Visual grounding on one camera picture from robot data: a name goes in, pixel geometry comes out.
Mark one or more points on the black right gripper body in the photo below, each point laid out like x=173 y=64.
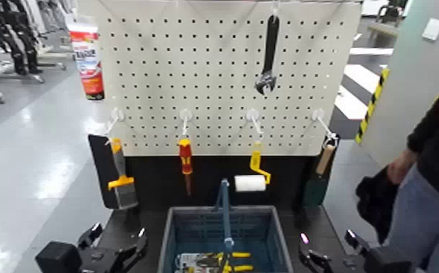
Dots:
x=348 y=265

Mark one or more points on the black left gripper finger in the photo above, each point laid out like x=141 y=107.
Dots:
x=89 y=236
x=135 y=247

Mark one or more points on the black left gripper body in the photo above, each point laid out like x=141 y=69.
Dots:
x=99 y=261

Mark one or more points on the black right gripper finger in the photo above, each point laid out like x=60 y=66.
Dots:
x=312 y=261
x=358 y=244

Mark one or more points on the white plastic loop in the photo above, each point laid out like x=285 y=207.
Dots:
x=330 y=140

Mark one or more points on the black sleeved person's forearm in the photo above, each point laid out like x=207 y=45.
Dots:
x=438 y=114

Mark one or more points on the white printed tool package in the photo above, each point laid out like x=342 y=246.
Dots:
x=186 y=262

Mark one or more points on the blue plastic crate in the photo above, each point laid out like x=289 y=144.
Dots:
x=265 y=236

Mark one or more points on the person's bare hand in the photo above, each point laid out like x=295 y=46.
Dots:
x=400 y=165

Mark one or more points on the black cloth bundle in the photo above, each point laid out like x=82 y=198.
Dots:
x=375 y=202

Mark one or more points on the person in blue jeans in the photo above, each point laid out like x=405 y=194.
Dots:
x=428 y=221

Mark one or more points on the yellow framed white paint roller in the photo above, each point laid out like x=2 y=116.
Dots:
x=250 y=183

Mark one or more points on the red yellow screwdriver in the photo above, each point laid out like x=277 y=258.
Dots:
x=185 y=156

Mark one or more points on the white pegboard hook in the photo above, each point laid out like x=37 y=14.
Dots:
x=185 y=116
x=115 y=116
x=319 y=116
x=253 y=116
x=275 y=7

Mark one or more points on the yellow black hazard tape strip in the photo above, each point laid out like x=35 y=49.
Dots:
x=371 y=104

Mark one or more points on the red white sealant tube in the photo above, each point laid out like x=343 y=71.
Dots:
x=89 y=61

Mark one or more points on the white metal pegboard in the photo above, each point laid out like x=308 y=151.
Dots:
x=204 y=76

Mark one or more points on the black adjustable wrench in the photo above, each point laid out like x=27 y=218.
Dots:
x=270 y=49

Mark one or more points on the black humanoid robot on stand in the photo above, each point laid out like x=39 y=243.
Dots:
x=11 y=34

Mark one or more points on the grey background chair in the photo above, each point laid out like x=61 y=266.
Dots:
x=385 y=23

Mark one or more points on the black pegboard base frame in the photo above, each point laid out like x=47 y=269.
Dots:
x=158 y=179

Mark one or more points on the white wall switch plate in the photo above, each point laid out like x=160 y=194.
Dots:
x=433 y=29

